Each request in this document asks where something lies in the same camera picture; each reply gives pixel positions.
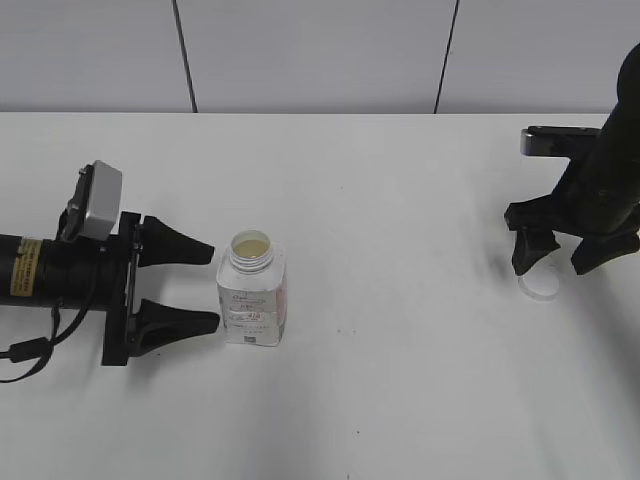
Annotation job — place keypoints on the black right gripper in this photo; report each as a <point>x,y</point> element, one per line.
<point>595,199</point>

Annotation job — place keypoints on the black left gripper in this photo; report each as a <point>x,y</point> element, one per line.
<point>127,333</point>

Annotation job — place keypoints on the white bottle cap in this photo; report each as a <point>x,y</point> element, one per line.
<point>541,283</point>

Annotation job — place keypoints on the white yili changqing bottle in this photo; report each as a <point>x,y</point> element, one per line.
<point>252,289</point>

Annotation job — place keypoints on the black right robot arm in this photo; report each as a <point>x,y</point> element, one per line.
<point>621,129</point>

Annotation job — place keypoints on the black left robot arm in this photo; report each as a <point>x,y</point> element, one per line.
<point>72,278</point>

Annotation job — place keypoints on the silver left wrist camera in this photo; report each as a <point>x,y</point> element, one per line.
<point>94,207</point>

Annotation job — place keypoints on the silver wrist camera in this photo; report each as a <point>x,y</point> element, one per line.
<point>94,207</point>
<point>559,142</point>

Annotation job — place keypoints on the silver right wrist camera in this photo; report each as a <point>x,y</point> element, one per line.
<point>559,142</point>

